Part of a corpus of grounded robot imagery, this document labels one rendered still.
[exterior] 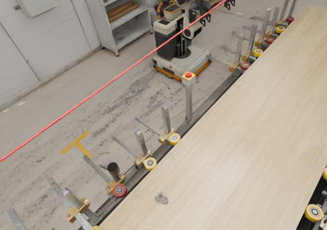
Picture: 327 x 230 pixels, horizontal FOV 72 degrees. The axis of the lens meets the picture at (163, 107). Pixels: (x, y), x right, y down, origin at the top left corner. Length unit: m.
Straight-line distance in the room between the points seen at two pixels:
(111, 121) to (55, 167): 0.83
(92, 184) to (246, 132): 1.69
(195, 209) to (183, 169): 0.25
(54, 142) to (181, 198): 2.09
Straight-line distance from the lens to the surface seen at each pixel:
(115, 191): 1.49
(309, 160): 1.68
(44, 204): 2.77
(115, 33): 4.46
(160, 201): 1.41
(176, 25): 3.12
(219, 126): 1.67
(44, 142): 3.21
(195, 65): 3.21
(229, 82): 2.30
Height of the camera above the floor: 2.23
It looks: 48 degrees down
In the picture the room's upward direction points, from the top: 8 degrees counter-clockwise
